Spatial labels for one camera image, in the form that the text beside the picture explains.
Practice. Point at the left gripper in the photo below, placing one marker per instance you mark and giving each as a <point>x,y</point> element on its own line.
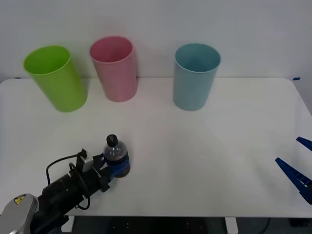
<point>96,180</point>

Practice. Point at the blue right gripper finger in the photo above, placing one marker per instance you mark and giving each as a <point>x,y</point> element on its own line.
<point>306,143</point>
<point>296,178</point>

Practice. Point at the small dark bottle black cap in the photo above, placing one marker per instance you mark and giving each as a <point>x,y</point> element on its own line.
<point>115,152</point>

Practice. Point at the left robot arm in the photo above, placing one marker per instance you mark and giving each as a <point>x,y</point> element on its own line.
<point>58,192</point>

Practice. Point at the white table leg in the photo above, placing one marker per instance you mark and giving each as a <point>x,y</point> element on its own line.
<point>231,225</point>

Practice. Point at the pink plastic bin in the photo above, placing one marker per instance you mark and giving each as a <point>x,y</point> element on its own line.
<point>117,78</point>

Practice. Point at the green plastic bin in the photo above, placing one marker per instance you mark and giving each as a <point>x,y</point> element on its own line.
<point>61,87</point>

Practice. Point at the pale blue plastic bin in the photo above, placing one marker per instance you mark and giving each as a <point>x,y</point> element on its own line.
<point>192,87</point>

